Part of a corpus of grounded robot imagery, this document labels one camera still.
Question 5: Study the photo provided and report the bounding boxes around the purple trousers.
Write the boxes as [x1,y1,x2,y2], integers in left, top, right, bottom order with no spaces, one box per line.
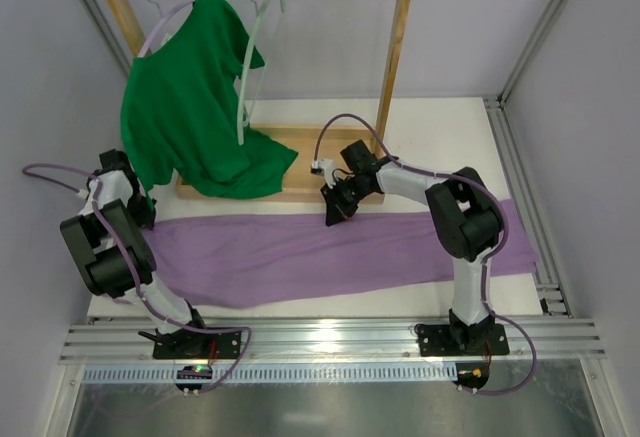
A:
[112,197,540,309]

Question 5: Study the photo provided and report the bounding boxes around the pale green clothes hanger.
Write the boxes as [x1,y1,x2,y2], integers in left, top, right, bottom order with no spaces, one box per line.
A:
[236,0,288,146]

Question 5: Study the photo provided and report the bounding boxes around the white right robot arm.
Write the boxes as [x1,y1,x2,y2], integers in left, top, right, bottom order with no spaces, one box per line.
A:
[311,140,510,357]

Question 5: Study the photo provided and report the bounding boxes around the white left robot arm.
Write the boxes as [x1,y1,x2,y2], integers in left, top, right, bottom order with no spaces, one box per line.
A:
[60,149,213,359]

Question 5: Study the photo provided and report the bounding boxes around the purple clothes hanger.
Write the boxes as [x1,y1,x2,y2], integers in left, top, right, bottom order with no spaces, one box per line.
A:
[136,0,195,58]

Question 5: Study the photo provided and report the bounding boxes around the wooden clothes rack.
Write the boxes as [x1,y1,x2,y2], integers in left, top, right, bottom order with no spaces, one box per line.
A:
[94,0,417,206]

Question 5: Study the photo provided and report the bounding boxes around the green t-shirt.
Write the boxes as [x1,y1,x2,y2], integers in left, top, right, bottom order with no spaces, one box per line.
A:
[120,0,298,200]

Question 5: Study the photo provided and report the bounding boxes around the left controller board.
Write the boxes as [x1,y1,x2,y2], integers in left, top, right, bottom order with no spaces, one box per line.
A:
[175,364,213,393]

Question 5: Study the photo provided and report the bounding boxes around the controller board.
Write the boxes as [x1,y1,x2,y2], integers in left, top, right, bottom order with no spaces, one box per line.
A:
[453,362,490,392]
[175,364,213,393]

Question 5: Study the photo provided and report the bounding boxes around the right controller board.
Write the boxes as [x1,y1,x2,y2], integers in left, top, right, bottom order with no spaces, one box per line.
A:
[453,362,490,392]

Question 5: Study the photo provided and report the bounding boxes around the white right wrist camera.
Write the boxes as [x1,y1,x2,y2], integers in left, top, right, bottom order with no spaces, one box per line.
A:
[310,158,337,187]

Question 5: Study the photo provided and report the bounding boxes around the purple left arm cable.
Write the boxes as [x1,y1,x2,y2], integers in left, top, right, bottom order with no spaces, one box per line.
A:
[22,162,254,401]

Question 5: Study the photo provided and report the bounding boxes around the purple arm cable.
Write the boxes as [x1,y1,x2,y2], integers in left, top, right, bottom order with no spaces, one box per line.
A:
[22,162,254,401]
[314,113,539,398]

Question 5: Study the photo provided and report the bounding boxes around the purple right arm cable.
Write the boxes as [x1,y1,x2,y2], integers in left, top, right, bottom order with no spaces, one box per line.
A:
[314,113,539,398]

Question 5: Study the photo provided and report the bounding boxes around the aluminium mounting rail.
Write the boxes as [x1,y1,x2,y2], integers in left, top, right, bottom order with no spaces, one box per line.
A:
[59,317,605,364]

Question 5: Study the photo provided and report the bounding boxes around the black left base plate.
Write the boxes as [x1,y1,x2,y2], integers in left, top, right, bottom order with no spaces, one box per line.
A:
[139,328,241,360]

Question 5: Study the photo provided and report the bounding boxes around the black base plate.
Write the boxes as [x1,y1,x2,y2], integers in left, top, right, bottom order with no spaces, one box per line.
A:
[414,324,510,357]
[139,328,241,360]

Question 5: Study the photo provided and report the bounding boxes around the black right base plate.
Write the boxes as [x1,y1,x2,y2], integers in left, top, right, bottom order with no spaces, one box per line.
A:
[414,324,510,357]

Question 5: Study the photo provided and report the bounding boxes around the slotted grey cable duct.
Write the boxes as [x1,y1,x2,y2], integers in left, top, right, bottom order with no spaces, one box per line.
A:
[81,362,456,385]

